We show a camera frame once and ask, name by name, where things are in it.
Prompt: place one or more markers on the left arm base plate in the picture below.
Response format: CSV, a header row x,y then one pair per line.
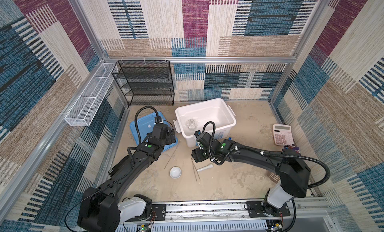
x,y
157,211

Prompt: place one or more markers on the white ceramic pestle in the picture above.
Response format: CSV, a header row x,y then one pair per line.
x,y
209,166

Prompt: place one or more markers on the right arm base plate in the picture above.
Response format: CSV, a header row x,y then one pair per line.
x,y
259,209

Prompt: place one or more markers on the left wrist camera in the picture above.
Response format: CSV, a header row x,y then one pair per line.
x,y
158,119

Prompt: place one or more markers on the white ceramic mortar bowl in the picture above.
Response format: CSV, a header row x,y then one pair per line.
x,y
175,172

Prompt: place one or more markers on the pink calculator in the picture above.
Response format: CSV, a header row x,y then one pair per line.
x,y
282,135

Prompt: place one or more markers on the metal tweezers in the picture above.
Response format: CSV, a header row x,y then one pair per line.
x,y
196,173

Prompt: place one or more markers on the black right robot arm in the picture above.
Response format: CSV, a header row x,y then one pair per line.
x,y
291,167

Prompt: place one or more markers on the black wire shelf rack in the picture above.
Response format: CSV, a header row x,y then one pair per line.
x,y
145,82

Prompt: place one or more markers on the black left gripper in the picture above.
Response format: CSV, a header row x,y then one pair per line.
x,y
167,141

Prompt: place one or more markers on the white plastic storage bin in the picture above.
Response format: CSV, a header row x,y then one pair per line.
x,y
215,110

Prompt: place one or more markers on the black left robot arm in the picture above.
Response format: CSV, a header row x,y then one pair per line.
x,y
101,208

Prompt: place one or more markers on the white mesh wall basket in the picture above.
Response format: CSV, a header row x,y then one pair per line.
x,y
87,104

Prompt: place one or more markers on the pink cup of markers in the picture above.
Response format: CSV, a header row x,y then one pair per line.
x,y
293,147

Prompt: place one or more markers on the blue plastic bin lid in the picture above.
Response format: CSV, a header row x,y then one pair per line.
x,y
146,124

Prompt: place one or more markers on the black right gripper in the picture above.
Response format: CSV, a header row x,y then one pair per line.
x,y
196,155

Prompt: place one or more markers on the brown wooden tool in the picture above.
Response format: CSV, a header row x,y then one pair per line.
x,y
273,177

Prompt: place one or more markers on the glass flask with stopper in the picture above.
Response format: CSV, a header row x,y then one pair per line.
x,y
191,124

